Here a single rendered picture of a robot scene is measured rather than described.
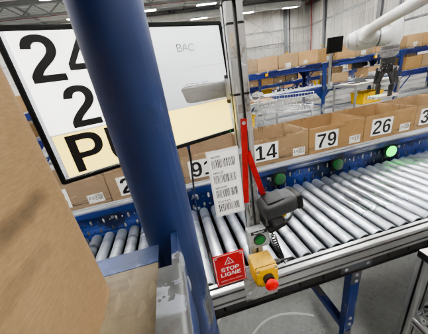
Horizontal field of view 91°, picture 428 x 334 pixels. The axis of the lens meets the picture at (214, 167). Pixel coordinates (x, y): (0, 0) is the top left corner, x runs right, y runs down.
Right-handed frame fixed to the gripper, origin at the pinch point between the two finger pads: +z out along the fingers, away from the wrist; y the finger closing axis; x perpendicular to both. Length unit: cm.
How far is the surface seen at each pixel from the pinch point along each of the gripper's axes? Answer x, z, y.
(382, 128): -6.2, 22.1, 8.3
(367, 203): -55, 42, 47
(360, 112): 4.8, 17.2, -20.8
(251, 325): -118, 116, 39
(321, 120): -29.3, 16.2, -20.7
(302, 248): -99, 41, 61
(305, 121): -42.5, 14.6, -20.7
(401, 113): 6.8, 14.7, 8.1
